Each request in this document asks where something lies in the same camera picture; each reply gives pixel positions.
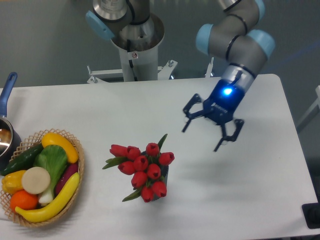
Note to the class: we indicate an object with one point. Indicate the red tulip bouquet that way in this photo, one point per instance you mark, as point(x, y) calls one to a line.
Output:
point(130, 161)

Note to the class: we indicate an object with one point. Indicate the green bok choy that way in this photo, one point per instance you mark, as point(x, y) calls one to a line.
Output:
point(52, 158)

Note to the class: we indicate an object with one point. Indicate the black device at table edge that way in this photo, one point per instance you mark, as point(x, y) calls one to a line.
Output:
point(311, 212)

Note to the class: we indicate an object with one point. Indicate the woven wicker basket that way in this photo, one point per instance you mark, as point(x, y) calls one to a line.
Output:
point(29, 142)

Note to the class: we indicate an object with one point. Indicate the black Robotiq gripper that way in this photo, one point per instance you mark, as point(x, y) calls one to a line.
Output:
point(223, 105)

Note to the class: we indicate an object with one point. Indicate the blue handled saucepan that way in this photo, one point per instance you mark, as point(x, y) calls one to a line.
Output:
point(9, 138)

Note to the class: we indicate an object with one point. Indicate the yellow bell pepper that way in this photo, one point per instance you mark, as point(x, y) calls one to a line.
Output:
point(12, 182)

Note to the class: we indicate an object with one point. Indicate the dark grey ribbed vase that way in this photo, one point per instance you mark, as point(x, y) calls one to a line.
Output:
point(157, 176)

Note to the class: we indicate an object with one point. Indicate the yellow squash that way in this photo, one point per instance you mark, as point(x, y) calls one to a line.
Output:
point(52, 138)

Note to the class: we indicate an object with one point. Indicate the white furniture frame right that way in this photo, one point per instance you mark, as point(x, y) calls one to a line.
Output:
point(310, 113)

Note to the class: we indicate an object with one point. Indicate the orange fruit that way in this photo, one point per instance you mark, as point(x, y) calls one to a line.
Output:
point(23, 200)

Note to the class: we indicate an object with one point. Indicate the purple sweet potato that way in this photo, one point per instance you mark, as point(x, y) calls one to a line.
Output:
point(69, 171)

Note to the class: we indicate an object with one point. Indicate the beige round disc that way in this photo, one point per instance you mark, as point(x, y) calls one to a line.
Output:
point(35, 180)

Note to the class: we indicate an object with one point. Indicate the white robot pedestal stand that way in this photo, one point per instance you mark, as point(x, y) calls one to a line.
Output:
point(135, 66)

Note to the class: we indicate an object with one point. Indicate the yellow banana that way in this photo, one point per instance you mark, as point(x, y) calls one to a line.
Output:
point(56, 206)

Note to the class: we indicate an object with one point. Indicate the green cucumber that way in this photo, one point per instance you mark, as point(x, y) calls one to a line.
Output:
point(23, 161)

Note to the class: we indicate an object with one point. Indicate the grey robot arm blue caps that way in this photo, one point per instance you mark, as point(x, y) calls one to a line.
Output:
point(137, 34)

